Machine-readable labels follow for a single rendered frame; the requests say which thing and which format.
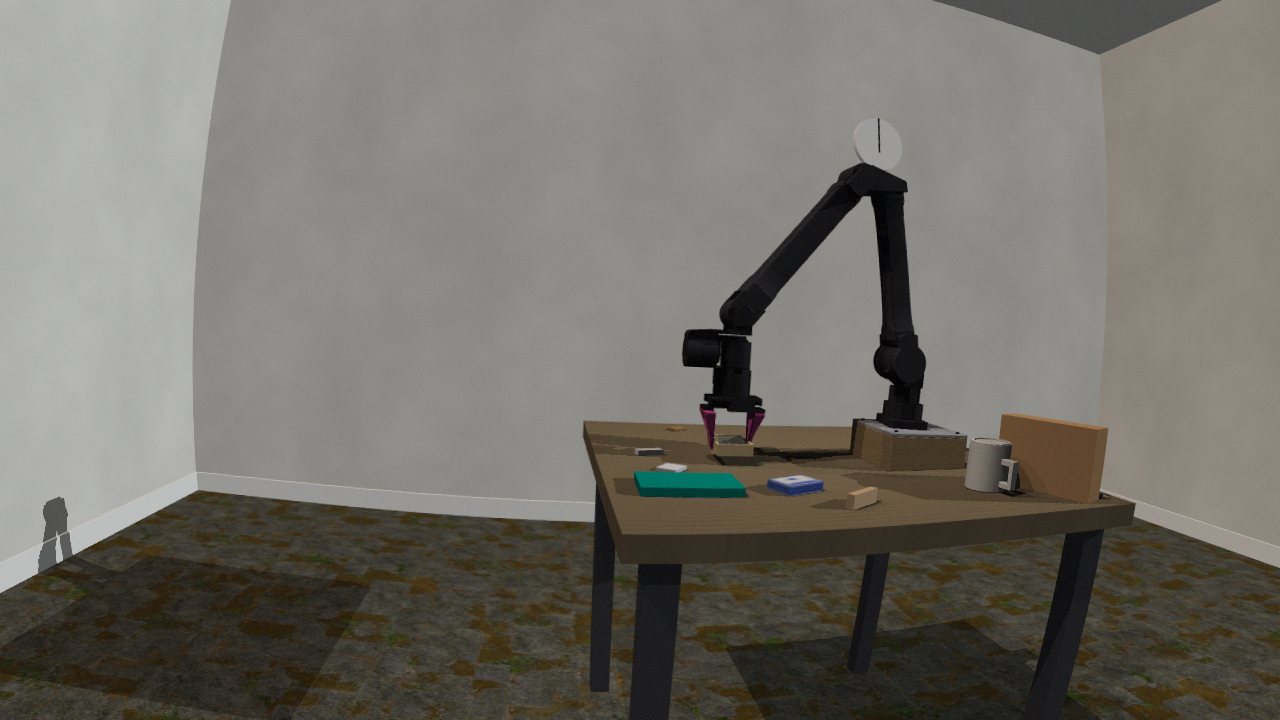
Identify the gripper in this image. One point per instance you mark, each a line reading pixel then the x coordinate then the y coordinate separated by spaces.
pixel 733 391

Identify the grey mug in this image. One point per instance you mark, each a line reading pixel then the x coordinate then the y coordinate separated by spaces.
pixel 988 466

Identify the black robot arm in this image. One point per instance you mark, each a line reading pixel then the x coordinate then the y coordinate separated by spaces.
pixel 905 362

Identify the teal flat rectangular block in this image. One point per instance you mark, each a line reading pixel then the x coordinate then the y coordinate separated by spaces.
pixel 695 485

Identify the white and blue cardboard box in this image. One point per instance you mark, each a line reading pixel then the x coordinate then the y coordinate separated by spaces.
pixel 795 485

